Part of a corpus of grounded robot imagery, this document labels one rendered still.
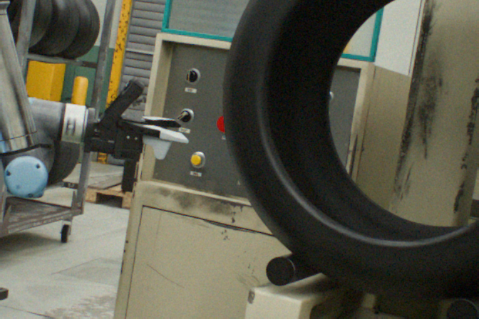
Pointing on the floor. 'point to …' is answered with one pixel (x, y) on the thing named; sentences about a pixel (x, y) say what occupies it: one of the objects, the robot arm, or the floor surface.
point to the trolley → (88, 21)
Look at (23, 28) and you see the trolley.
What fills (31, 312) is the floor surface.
